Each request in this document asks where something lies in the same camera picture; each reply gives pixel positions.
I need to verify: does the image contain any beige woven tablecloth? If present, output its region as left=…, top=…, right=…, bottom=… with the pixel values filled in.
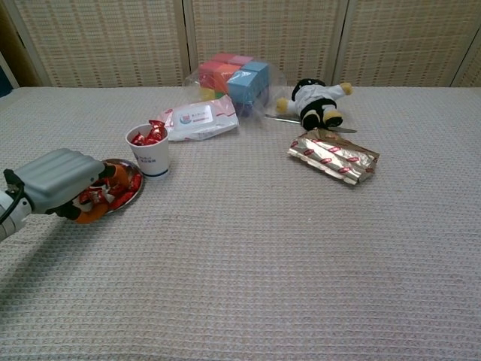
left=0, top=85, right=481, bottom=361

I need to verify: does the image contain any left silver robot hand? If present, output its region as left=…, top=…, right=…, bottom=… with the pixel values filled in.
left=3, top=147, right=129, bottom=226

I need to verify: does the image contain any light blue cube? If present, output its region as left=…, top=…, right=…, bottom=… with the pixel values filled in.
left=242, top=61, right=270, bottom=91
left=227, top=70, right=260, bottom=105

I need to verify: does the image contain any gold foil snack pack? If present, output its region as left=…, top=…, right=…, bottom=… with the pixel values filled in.
left=287, top=129, right=380, bottom=187

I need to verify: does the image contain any black white plush doll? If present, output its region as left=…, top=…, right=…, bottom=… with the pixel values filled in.
left=276, top=77, right=355, bottom=131

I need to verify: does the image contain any round metal plate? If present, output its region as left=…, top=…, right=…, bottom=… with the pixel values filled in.
left=100, top=158, right=145, bottom=216

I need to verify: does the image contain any pale wooden frame bar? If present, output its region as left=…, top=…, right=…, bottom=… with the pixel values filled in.
left=0, top=50, right=20, bottom=91

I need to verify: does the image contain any orange cube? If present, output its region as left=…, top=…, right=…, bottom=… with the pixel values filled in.
left=216, top=63, right=241, bottom=93

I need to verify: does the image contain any white paper cup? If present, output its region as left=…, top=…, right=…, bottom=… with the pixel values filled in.
left=125, top=123, right=170, bottom=180

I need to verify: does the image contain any woven folding screen panel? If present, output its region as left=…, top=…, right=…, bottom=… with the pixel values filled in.
left=0, top=0, right=189, bottom=88
left=332, top=0, right=481, bottom=88
left=450, top=37, right=481, bottom=88
left=183, top=0, right=349, bottom=87

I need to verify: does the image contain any white pink wet wipes pack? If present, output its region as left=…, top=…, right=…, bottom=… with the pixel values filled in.
left=156, top=94, right=240, bottom=142

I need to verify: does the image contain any silver table knife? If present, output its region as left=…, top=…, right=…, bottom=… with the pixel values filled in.
left=265, top=114, right=358, bottom=135

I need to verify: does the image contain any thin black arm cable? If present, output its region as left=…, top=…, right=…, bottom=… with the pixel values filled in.
left=2, top=169, right=24, bottom=223

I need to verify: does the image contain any brown wooden board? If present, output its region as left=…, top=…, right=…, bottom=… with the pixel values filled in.
left=0, top=5, right=41, bottom=89

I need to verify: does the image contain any purple cube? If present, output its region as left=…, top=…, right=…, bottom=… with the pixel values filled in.
left=234, top=89, right=270, bottom=117

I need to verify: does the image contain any clear plastic bag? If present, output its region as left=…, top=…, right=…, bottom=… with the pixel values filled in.
left=183, top=59, right=289, bottom=123

